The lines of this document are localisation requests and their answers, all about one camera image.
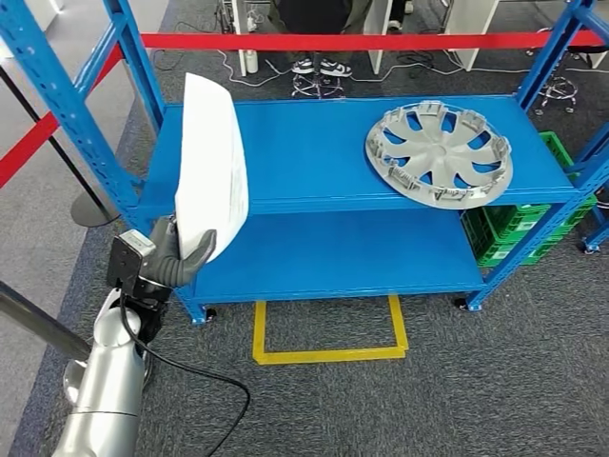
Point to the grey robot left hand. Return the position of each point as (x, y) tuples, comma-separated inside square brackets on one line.
[(161, 258)]

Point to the white curved plastic part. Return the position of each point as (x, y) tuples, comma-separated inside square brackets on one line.
[(209, 164)]

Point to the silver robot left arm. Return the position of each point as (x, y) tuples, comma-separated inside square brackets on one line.
[(109, 391)]

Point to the blue metal shelf rack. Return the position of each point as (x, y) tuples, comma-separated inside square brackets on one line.
[(595, 236), (333, 158)]

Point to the black thin-pole stanchion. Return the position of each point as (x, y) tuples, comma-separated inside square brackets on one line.
[(93, 211)]

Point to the red barrier belt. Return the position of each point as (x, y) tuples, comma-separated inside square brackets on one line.
[(333, 41), (29, 148)]

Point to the yellow floor tape square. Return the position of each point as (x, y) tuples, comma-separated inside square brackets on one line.
[(333, 354)]

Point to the black swivel stool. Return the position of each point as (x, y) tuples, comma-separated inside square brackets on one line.
[(316, 85)]

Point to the person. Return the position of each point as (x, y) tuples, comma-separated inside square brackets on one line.
[(314, 12)]

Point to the silver wheel cover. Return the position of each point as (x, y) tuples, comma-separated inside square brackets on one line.
[(440, 151)]

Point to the green plastic crate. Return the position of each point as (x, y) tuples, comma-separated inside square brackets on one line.
[(499, 233)]

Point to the chrome stool base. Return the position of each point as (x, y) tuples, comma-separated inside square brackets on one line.
[(557, 94)]

